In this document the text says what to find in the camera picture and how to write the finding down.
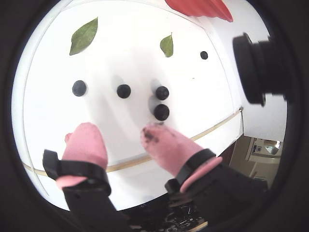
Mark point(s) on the pink padded gripper finger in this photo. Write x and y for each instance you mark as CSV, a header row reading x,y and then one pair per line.
x,y
169,149
84,145

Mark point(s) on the white board panel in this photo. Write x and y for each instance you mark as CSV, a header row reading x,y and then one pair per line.
x,y
120,60

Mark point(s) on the red collapsible silicone cup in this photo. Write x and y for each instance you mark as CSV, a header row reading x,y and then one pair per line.
x,y
200,8

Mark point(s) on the dark blue blueberry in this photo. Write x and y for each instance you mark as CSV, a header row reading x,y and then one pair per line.
x,y
161,112
123,91
204,55
79,88
162,92

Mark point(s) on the black printed circuit board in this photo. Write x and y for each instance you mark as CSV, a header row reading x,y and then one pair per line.
x,y
183,215

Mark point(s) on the beige wooden cabinet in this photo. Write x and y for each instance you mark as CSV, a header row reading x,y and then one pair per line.
x,y
263,164

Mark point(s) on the green leaf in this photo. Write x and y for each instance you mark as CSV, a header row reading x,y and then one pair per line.
x,y
167,46
83,36

